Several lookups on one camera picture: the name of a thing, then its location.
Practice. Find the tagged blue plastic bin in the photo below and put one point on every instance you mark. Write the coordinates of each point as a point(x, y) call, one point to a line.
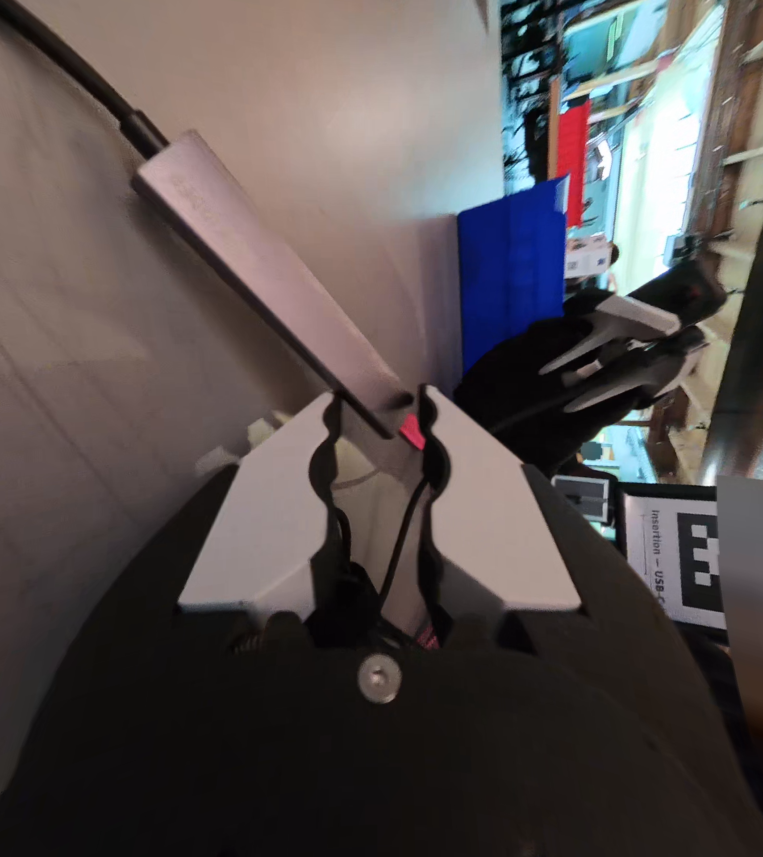
point(515, 281)

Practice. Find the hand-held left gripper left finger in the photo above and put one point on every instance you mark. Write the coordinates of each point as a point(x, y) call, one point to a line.
point(254, 535)

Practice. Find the flat metal ventilation duct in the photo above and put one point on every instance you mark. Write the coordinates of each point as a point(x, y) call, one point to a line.
point(756, 321)

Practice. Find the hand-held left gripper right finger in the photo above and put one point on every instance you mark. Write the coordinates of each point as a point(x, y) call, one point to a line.
point(508, 535)

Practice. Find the grey usb hub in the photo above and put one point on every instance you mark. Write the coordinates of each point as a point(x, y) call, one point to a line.
point(274, 281)

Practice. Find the black framed marker sign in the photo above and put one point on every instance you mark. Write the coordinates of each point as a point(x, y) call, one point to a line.
point(669, 556)

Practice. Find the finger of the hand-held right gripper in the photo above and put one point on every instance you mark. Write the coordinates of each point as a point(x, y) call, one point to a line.
point(642, 318)
point(636, 381)

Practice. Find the red plastic bin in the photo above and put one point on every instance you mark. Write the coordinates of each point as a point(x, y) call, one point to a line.
point(572, 154)

